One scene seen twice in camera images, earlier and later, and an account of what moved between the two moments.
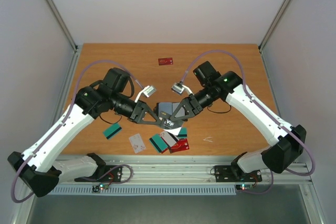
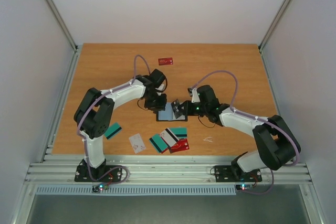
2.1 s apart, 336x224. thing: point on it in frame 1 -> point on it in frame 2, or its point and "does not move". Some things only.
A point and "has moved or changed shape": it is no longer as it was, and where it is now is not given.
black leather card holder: x=164 y=109 does not move
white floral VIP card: x=137 y=143 does not move
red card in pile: x=181 y=145 does not move
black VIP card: x=169 y=124 has moved or changed shape
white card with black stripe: x=170 y=138 does not move
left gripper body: x=137 y=110 -> x=155 y=102
